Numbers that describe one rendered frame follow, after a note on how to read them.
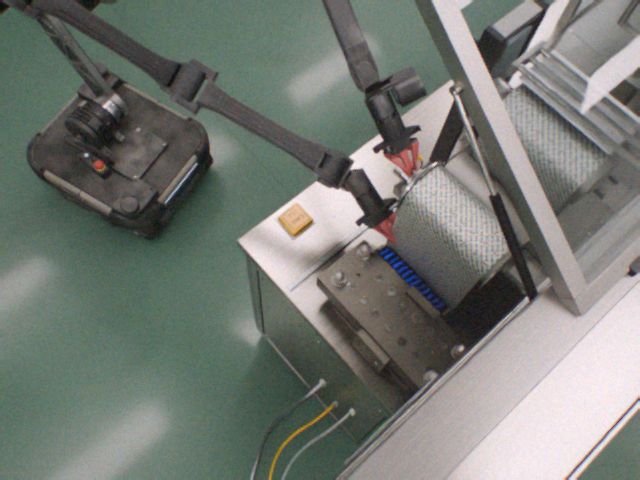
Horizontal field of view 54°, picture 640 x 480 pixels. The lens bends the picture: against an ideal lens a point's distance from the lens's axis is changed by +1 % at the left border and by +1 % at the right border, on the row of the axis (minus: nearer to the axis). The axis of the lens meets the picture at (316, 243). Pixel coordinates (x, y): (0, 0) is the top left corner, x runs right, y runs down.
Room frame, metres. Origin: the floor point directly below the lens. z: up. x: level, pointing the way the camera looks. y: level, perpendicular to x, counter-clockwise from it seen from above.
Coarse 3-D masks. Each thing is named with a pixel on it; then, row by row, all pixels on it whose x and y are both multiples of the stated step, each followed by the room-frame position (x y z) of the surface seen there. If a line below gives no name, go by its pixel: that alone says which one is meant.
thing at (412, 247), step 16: (400, 224) 0.64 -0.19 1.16; (400, 240) 0.63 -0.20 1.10; (416, 240) 0.60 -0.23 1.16; (400, 256) 0.62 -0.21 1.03; (416, 256) 0.59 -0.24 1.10; (432, 256) 0.57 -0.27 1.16; (416, 272) 0.58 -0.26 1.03; (432, 272) 0.56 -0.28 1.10; (448, 272) 0.54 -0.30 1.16; (432, 288) 0.54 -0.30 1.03; (448, 288) 0.52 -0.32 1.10; (464, 288) 0.50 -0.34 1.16; (448, 304) 0.51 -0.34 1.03
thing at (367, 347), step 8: (360, 336) 0.40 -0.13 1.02; (368, 336) 0.40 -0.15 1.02; (352, 344) 0.41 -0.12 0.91; (360, 344) 0.39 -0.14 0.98; (368, 344) 0.38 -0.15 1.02; (376, 344) 0.39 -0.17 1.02; (360, 352) 0.39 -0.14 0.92; (368, 352) 0.37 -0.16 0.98; (376, 352) 0.37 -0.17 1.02; (384, 352) 0.37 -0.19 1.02; (368, 360) 0.37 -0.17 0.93; (376, 360) 0.36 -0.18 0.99; (384, 360) 0.35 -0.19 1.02; (376, 368) 0.35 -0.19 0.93
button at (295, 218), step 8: (288, 208) 0.76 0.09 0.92; (296, 208) 0.76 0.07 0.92; (280, 216) 0.73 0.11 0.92; (288, 216) 0.74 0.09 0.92; (296, 216) 0.74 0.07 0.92; (304, 216) 0.74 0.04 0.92; (288, 224) 0.71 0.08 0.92; (296, 224) 0.72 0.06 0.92; (304, 224) 0.72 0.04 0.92; (296, 232) 0.69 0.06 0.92
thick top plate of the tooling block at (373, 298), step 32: (352, 256) 0.60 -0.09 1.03; (320, 288) 0.52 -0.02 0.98; (352, 288) 0.52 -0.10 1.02; (384, 288) 0.53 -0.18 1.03; (352, 320) 0.44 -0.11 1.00; (384, 320) 0.44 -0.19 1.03; (416, 320) 0.46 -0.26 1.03; (416, 352) 0.38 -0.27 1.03; (448, 352) 0.39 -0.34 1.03; (416, 384) 0.30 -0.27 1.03
